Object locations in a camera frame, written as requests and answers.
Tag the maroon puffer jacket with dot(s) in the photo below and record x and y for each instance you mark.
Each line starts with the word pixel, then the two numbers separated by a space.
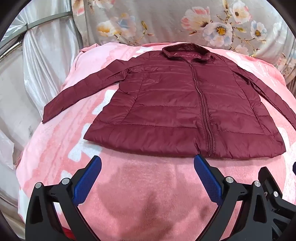
pixel 175 104

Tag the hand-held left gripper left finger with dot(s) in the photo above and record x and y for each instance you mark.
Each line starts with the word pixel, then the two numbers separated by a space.
pixel 86 179

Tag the grey floral bed sheet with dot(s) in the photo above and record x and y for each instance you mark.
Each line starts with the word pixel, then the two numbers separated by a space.
pixel 161 20

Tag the white satin curtain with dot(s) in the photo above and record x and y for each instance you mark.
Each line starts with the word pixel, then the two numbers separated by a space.
pixel 41 58

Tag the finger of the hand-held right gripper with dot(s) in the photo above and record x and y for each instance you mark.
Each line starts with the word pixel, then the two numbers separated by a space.
pixel 271 185

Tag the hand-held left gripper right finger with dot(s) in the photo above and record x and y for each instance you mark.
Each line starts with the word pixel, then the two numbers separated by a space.
pixel 208 179

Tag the grey metal pole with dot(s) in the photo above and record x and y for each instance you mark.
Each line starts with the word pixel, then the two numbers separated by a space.
pixel 46 22

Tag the pink butterfly print blanket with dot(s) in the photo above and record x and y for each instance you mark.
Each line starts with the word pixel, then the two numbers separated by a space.
pixel 143 190

